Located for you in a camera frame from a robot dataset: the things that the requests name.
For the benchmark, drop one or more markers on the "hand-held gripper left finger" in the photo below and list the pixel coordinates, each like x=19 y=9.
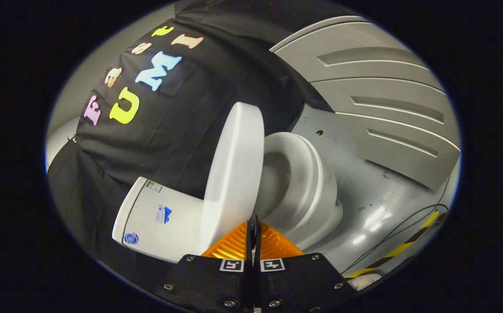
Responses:
x=216 y=287

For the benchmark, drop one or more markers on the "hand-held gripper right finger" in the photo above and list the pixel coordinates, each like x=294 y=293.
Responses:
x=294 y=287

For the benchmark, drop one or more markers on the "white toilet lid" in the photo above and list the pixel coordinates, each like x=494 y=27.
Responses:
x=234 y=174

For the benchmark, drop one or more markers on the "white toilet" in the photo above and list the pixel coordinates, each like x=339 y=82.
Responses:
x=155 y=217

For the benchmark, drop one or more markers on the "white lump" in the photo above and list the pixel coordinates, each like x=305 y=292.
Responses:
x=364 y=281

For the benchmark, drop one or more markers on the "yellow black hazard tape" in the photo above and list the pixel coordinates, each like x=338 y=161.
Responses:
x=401 y=248

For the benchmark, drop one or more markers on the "black backdrop cloth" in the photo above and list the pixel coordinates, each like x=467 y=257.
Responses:
x=181 y=117

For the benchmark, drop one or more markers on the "white ridged panel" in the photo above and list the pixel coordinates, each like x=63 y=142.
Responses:
x=386 y=117

